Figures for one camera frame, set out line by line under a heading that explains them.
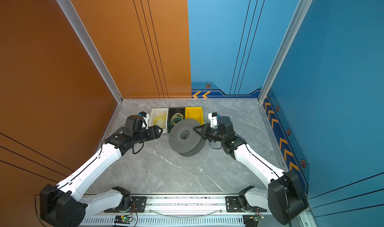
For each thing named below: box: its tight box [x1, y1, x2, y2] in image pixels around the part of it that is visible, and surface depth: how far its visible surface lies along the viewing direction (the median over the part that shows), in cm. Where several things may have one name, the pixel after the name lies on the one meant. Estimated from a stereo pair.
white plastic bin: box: [149, 108, 169, 134], surface depth 106 cm
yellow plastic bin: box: [185, 106, 205, 126], surface depth 108 cm
